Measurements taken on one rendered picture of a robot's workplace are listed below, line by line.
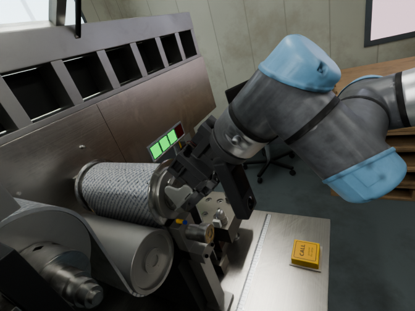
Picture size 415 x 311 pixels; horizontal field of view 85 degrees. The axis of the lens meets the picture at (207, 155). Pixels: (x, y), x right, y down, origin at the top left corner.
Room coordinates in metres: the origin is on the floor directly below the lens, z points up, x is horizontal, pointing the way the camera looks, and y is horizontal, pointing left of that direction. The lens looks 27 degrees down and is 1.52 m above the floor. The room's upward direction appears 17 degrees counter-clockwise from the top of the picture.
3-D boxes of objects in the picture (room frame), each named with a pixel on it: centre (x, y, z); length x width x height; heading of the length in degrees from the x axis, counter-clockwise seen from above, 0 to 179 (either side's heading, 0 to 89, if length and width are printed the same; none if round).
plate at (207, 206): (0.66, 0.13, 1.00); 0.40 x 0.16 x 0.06; 56
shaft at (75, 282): (0.17, 0.17, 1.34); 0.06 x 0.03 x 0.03; 56
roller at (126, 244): (0.39, 0.27, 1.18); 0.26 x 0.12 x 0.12; 56
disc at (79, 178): (0.56, 0.31, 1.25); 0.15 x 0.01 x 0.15; 146
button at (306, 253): (0.42, -0.19, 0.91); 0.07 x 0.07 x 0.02; 56
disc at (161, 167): (0.42, 0.10, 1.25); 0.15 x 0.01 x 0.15; 146
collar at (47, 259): (0.20, 0.22, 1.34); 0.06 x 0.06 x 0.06; 56
